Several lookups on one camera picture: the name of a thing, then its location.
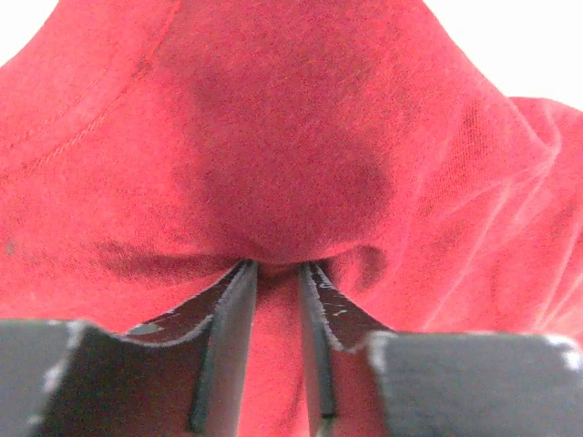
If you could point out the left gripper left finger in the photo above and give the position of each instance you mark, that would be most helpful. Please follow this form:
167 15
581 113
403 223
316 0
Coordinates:
179 374

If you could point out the dark red t-shirt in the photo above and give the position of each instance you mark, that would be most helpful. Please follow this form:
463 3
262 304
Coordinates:
147 146

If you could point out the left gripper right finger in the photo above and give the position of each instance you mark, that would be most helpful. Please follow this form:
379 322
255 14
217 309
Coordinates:
363 379

